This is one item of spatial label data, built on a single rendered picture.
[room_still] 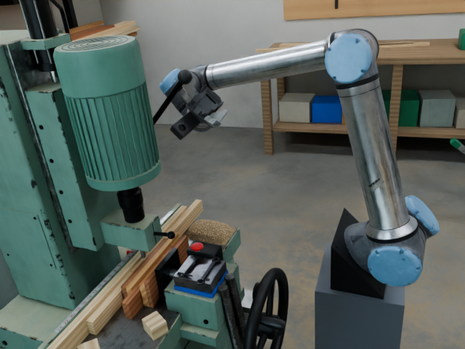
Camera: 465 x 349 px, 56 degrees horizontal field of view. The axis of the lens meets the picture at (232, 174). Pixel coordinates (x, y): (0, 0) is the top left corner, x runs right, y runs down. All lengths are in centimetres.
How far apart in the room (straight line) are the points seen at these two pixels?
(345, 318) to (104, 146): 110
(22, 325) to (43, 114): 60
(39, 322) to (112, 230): 35
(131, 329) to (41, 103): 54
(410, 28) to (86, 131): 344
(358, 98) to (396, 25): 291
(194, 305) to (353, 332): 83
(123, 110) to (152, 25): 377
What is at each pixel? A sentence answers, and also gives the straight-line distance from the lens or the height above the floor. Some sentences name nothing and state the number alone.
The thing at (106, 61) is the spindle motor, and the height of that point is 148.
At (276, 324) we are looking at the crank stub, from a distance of 103.
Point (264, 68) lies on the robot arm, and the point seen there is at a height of 131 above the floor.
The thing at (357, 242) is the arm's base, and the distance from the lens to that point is 159.
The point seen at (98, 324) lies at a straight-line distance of 111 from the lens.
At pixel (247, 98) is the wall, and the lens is 448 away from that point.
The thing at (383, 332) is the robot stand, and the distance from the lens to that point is 173.
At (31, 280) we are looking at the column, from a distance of 139.
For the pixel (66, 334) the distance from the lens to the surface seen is 107.
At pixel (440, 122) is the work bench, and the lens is 387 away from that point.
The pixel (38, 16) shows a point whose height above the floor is 157.
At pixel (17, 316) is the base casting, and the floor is 80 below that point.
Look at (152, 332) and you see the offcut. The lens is 104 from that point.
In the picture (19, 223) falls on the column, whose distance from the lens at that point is 125.
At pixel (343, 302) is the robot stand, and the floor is 52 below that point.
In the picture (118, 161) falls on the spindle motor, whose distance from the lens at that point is 98.
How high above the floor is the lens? 165
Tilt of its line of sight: 27 degrees down
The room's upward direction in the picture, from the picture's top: 6 degrees counter-clockwise
